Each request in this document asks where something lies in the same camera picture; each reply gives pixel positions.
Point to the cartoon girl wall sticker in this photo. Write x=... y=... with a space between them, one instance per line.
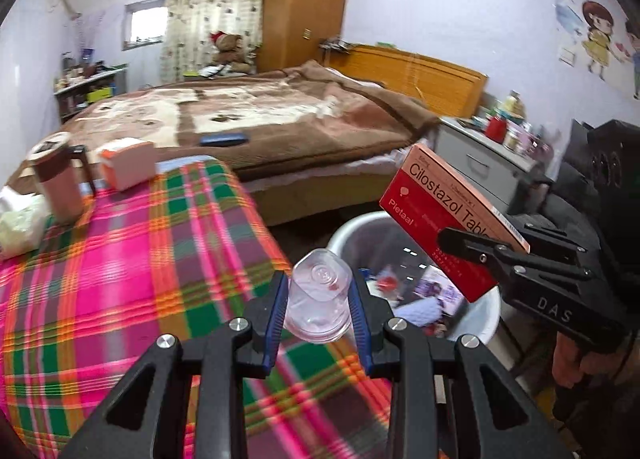
x=600 y=39

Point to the vase with dry branches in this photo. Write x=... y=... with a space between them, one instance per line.
x=87 y=51

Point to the pink brown lidded mug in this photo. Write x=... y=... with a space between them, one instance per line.
x=60 y=184

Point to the white cluttered shelf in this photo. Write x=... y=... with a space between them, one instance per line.
x=90 y=89

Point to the dark blue phone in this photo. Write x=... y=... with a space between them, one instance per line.
x=225 y=139

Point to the purple drink carton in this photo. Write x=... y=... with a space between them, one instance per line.
x=435 y=289

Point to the pink green plaid tablecloth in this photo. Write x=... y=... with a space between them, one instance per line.
x=125 y=289

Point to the small barred window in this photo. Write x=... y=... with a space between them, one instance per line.
x=145 y=21

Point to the clear plastic cup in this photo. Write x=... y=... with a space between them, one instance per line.
x=317 y=299

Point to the patterned window curtain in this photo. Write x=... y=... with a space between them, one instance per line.
x=200 y=14

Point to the yellow bottle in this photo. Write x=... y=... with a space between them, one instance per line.
x=511 y=106

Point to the red medicine box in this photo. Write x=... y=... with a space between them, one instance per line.
x=430 y=199

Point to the white trash bin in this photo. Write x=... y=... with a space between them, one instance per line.
x=345 y=239

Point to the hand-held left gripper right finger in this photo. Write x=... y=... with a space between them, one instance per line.
x=361 y=319

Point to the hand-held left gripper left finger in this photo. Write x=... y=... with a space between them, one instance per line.
x=276 y=319

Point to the brown teddy bear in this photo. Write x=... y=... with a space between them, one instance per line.
x=230 y=51

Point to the orange white box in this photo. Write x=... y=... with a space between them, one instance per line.
x=130 y=164

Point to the wooden bed headboard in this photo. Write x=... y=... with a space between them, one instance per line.
x=425 y=79

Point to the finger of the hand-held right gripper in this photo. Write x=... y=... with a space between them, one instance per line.
x=550 y=239
x=465 y=244

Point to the soft tissue pack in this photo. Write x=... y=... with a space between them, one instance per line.
x=20 y=229

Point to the bed with brown blanket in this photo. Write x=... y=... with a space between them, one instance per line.
x=275 y=109

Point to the person's right hand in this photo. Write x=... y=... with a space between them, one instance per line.
x=575 y=359

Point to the grey nightstand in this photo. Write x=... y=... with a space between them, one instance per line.
x=475 y=164

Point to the red bottle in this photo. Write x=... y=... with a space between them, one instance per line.
x=496 y=129

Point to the white power strip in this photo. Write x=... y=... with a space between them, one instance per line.
x=337 y=45

